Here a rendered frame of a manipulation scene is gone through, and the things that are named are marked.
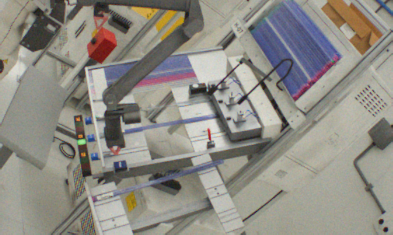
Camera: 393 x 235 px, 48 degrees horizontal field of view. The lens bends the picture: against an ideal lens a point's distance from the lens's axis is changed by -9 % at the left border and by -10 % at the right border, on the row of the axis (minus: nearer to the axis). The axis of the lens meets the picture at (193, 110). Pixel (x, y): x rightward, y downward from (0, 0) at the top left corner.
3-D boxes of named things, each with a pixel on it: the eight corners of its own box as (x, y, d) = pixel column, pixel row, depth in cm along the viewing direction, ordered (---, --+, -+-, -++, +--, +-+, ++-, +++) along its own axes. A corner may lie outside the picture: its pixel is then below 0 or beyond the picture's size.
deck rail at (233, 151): (104, 182, 191) (103, 172, 187) (104, 178, 192) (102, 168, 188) (271, 149, 206) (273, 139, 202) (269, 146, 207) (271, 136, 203)
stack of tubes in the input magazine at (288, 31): (292, 99, 194) (339, 55, 184) (248, 31, 230) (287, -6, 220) (309, 111, 202) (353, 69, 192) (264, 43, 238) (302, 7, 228)
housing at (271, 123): (260, 150, 207) (264, 126, 198) (224, 79, 242) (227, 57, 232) (277, 146, 209) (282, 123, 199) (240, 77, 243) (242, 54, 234)
